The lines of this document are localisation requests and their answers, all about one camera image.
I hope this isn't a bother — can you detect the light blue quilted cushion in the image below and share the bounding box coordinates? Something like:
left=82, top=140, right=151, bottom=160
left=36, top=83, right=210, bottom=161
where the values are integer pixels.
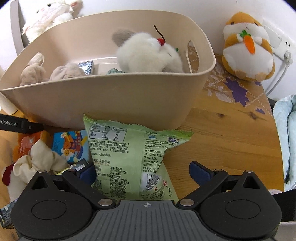
left=273, top=94, right=296, bottom=193

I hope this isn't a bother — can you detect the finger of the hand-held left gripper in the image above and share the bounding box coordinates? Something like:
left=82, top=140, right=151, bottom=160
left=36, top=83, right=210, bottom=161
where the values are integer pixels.
left=22, top=123, right=44, bottom=133

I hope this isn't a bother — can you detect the orange snack packet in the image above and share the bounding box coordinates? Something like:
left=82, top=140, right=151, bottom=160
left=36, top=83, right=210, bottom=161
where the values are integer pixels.
left=13, top=132, right=54, bottom=163

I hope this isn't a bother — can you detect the beige plastic storage basket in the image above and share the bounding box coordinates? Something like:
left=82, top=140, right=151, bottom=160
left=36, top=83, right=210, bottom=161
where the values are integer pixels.
left=0, top=9, right=216, bottom=130

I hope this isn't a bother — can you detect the white rabbit plush toy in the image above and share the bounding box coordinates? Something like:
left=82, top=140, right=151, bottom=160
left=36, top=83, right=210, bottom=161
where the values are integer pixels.
left=112, top=29, right=184, bottom=74

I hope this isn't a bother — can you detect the beige fluffy sock bundle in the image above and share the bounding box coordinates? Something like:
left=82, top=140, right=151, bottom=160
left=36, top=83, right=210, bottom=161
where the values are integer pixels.
left=20, top=53, right=47, bottom=87

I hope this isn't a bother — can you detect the purple leaf patterned cloth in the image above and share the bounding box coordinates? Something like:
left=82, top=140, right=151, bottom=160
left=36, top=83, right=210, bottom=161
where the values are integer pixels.
left=186, top=40, right=273, bottom=114

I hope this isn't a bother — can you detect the beige sock ball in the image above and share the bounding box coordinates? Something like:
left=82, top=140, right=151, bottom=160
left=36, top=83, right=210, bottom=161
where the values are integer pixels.
left=50, top=63, right=86, bottom=81

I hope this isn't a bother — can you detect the orange hamster plush toy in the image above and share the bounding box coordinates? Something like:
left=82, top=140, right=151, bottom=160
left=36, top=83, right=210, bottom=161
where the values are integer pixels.
left=222, top=11, right=275, bottom=81

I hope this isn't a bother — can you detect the small black box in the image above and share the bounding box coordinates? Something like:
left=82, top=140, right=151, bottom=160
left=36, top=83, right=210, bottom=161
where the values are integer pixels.
left=69, top=159, right=90, bottom=172

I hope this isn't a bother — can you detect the blue cartoon tissue pack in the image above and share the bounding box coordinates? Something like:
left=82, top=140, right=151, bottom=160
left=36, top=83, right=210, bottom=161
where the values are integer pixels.
left=52, top=131, right=91, bottom=165

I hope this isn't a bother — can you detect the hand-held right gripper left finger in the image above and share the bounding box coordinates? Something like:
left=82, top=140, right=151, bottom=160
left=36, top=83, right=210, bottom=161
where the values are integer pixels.
left=28, top=163, right=115, bottom=209

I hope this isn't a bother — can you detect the dark printed packet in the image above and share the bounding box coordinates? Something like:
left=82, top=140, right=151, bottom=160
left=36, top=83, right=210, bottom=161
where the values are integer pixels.
left=0, top=199, right=15, bottom=229

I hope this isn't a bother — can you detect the silver foil packet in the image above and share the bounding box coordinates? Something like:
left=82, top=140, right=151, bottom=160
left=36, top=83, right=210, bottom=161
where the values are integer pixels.
left=77, top=61, right=94, bottom=76

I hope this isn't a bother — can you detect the white plug cable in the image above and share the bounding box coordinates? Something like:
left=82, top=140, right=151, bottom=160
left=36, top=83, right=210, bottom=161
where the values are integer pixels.
left=266, top=50, right=292, bottom=98

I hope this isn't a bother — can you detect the round wooden desktop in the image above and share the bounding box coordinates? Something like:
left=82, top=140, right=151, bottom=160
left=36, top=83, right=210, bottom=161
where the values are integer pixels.
left=0, top=53, right=284, bottom=202

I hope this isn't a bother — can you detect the white lamb plush toy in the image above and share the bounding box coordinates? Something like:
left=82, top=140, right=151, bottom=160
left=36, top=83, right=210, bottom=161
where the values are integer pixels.
left=22, top=0, right=84, bottom=43

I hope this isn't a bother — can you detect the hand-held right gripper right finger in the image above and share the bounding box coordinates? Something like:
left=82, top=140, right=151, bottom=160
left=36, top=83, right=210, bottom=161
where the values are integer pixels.
left=177, top=161, right=266, bottom=208

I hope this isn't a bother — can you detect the light green snack bag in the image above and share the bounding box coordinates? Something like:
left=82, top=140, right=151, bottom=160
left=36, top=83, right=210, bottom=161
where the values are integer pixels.
left=83, top=113, right=193, bottom=202

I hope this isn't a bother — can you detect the white wall socket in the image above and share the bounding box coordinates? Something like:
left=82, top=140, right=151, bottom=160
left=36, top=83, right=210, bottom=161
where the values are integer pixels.
left=261, top=20, right=294, bottom=61

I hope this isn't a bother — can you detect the cream crumpled cloth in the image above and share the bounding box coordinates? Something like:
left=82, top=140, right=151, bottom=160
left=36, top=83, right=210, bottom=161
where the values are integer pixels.
left=13, top=138, right=70, bottom=177

